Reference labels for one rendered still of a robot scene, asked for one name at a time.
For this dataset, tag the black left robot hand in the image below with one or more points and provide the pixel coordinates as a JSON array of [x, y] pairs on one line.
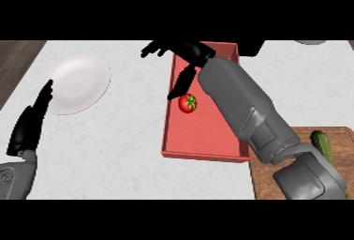
[[33, 122]]

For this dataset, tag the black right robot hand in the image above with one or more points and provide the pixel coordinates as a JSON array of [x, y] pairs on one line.
[[191, 51]]

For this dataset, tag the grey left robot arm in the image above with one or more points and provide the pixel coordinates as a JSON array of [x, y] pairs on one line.
[[18, 178]]

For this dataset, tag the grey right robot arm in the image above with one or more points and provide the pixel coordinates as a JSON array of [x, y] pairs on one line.
[[263, 125]]

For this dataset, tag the red tomato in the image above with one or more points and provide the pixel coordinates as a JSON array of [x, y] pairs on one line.
[[188, 103]]

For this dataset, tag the red cardboard box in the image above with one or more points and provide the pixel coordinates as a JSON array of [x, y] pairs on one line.
[[203, 131]]

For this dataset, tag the brown wooden cutting board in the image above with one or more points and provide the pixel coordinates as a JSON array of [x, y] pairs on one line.
[[341, 153]]

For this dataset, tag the white plate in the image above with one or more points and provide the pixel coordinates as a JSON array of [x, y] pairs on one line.
[[79, 82]]

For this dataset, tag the grey round object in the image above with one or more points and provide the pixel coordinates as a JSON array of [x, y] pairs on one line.
[[312, 41]]

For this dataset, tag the green cucumber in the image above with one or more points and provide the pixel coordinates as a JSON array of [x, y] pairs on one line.
[[322, 146]]

